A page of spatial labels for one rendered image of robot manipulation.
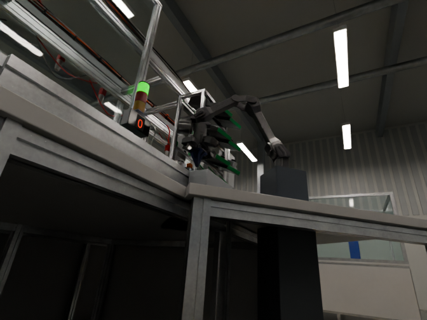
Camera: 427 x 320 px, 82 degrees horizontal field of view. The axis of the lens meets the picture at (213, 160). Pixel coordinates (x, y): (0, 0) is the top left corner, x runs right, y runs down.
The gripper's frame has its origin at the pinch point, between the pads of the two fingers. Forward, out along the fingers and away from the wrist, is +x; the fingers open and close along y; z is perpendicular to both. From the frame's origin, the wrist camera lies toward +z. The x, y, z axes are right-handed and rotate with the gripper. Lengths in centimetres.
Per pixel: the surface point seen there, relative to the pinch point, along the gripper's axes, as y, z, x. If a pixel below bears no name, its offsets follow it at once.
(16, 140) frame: -69, 15, 28
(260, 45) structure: 281, -53, -382
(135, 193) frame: -47, 16, 30
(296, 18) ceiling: 302, 20, -450
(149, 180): -45, 17, 26
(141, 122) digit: -18.5, -17.8, -11.6
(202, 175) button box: -19.0, 14.5, 15.7
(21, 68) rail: -70, 9, 15
